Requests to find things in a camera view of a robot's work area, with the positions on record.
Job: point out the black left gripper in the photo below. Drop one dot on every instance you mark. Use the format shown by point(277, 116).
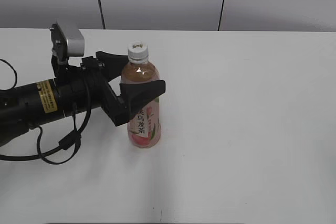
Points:
point(88, 86)

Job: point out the white bottle cap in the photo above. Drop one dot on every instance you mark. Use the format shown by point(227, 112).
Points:
point(138, 52)

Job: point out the peach oolong tea bottle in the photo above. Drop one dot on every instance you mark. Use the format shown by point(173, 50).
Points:
point(144, 130)

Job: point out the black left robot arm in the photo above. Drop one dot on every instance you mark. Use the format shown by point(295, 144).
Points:
point(30, 105)

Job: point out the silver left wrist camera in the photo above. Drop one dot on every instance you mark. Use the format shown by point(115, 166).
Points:
point(67, 41)

